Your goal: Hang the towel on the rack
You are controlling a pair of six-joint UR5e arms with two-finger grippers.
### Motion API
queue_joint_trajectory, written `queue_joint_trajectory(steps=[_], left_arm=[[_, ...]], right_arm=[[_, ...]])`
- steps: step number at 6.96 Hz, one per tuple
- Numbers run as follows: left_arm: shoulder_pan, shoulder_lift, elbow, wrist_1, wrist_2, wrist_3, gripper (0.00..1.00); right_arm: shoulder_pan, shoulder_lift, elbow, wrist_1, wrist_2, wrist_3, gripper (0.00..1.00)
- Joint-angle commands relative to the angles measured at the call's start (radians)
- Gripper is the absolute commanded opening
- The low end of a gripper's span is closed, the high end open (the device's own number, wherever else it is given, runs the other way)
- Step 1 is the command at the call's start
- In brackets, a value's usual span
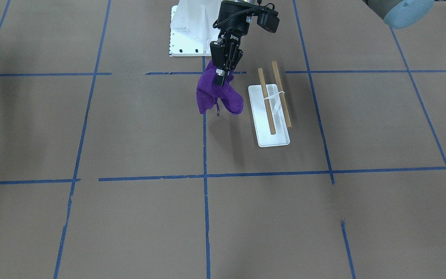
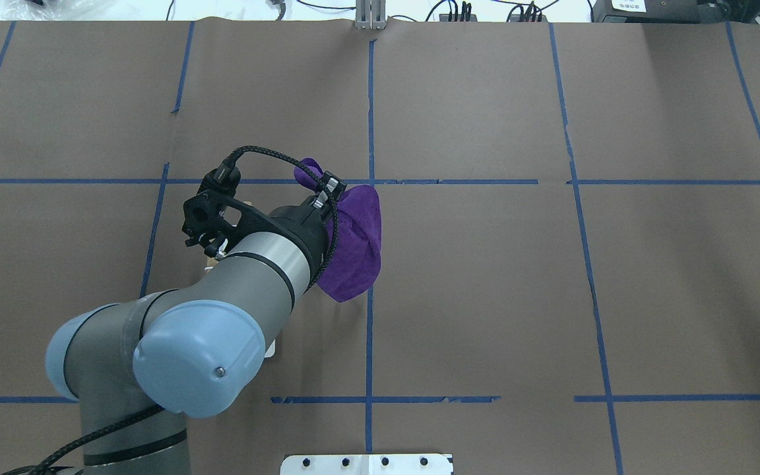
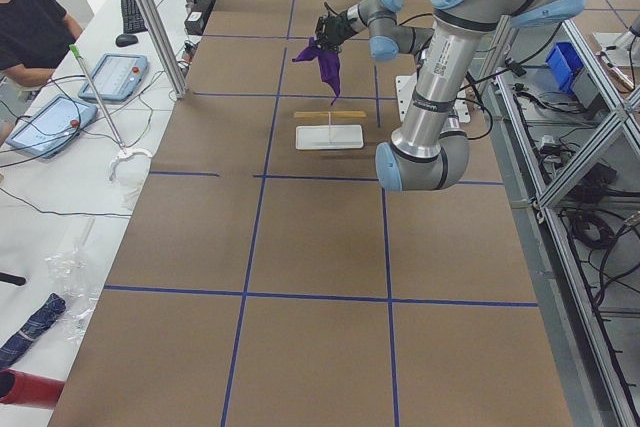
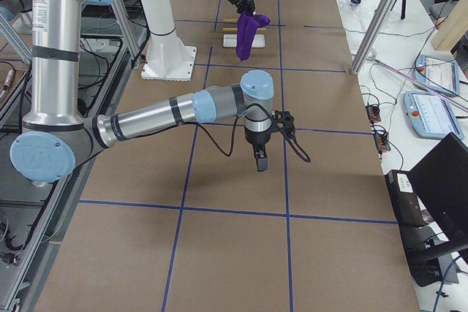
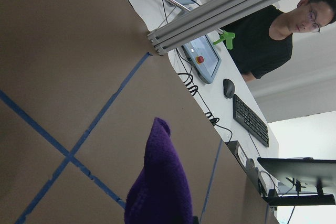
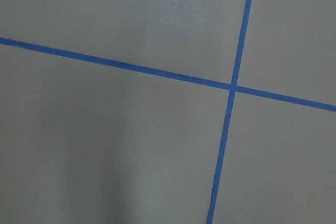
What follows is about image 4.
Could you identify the purple towel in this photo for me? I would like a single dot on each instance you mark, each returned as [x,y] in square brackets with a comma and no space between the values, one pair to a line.
[247,26]

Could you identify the white wooden towel rack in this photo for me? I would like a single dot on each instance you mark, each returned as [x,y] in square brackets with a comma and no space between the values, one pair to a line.
[230,31]

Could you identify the white pedestal column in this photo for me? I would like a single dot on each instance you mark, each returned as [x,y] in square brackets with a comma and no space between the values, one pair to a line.
[167,58]

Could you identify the black computer box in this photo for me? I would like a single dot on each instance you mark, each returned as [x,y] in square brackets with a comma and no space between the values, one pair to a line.
[416,234]

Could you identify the metal reacher grabber stick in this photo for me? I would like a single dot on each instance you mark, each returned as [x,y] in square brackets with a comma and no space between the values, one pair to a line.
[409,76]

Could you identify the aluminium frame post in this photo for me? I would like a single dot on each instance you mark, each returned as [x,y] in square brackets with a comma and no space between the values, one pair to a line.
[371,34]

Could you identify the near teach pendant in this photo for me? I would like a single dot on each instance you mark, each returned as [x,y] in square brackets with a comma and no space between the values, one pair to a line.
[430,116]

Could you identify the far teach pendant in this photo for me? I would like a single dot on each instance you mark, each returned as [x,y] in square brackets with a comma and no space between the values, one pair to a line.
[438,74]

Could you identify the wooden board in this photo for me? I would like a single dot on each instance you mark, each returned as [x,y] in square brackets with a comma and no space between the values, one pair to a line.
[452,26]

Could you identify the black tripod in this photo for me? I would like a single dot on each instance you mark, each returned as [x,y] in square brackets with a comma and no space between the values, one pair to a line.
[403,9]

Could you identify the teach pendant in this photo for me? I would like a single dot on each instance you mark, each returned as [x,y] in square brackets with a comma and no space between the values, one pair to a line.
[438,74]
[430,116]

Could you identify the aluminium frame cage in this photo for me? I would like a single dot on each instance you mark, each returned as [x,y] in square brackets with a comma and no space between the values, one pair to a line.
[44,159]

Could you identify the black monitor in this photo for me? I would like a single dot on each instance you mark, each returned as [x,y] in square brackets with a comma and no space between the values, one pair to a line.
[439,179]

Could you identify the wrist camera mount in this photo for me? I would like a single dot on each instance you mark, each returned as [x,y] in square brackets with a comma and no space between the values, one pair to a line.
[283,122]

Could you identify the small orange relay board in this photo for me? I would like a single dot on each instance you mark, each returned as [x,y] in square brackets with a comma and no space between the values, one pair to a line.
[373,113]

